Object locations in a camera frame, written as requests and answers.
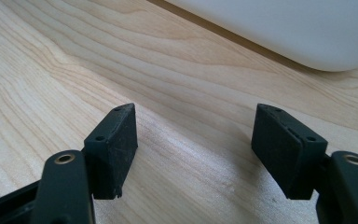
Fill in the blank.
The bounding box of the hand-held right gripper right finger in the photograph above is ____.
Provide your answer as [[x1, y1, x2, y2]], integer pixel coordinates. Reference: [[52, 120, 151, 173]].
[[250, 103, 329, 201]]

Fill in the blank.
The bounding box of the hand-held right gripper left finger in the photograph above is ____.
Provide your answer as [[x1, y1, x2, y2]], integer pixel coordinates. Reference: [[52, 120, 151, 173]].
[[83, 103, 139, 201]]

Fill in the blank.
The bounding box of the white plastic bin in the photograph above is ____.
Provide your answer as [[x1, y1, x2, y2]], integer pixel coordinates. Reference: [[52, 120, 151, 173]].
[[164, 0, 358, 73]]

